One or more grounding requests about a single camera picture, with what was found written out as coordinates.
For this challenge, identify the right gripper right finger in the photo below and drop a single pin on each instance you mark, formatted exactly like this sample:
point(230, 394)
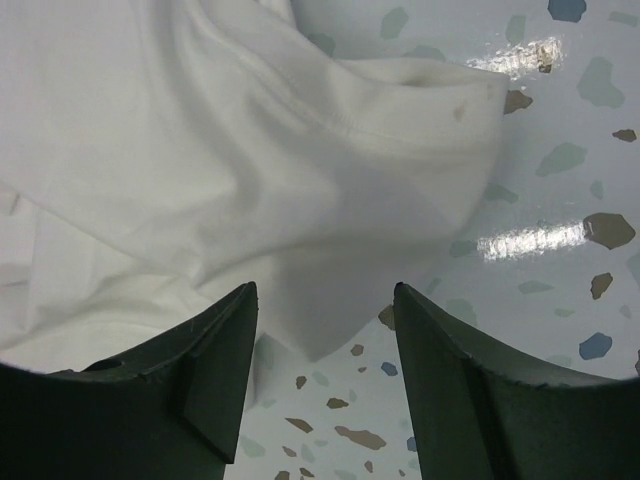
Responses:
point(481, 409)

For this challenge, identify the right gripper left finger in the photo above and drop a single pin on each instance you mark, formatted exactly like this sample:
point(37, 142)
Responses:
point(169, 408)

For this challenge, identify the white t shirt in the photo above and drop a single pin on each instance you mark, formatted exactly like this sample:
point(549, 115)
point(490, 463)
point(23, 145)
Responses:
point(157, 154)

